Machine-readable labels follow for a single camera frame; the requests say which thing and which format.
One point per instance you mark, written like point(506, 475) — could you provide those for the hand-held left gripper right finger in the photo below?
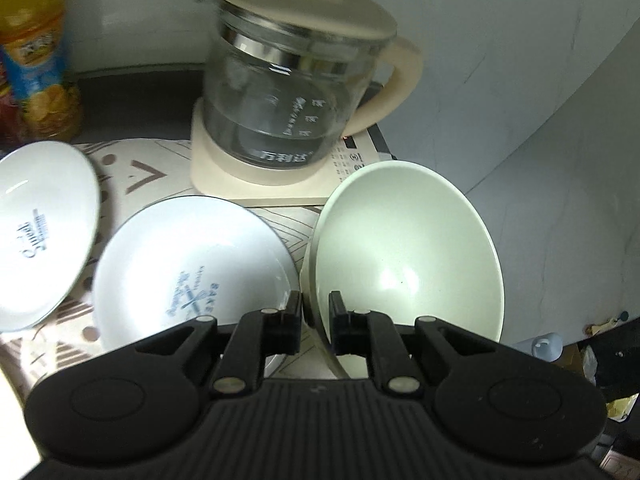
point(336, 327)

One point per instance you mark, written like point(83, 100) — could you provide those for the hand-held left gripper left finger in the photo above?
point(292, 327)

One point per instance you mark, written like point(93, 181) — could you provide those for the pale green bowl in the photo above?
point(400, 240)

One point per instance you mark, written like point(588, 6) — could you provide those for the white plate with script print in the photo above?
point(45, 240)

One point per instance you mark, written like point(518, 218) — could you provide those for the cream kettle base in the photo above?
point(220, 175)

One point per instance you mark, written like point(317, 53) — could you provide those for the white plastic appliance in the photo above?
point(539, 346)

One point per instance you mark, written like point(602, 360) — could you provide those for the patterned fringed table cloth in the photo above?
point(130, 170)

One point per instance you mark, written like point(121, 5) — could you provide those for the orange juice bottle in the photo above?
point(40, 70)

